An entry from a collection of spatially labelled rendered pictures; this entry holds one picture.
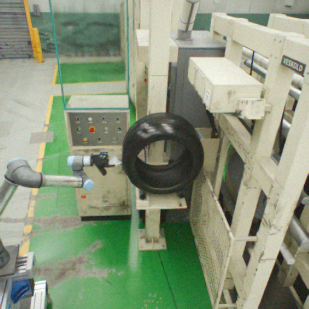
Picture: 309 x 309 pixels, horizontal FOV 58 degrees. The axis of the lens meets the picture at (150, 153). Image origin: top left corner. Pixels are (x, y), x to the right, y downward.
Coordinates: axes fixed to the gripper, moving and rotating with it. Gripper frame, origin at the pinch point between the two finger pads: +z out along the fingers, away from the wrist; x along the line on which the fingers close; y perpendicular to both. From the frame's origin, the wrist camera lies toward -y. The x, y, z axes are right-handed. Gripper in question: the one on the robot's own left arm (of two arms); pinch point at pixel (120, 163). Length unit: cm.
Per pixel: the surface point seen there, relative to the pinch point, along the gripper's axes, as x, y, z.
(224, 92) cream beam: -35, 62, 53
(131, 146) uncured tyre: -9.4, 18.1, 7.6
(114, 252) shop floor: 18, -112, -10
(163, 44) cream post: 27, 74, 30
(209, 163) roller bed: 20, -14, 70
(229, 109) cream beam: -35, 53, 57
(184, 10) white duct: 72, 90, 50
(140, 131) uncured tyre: -6.3, 27.5, 13.8
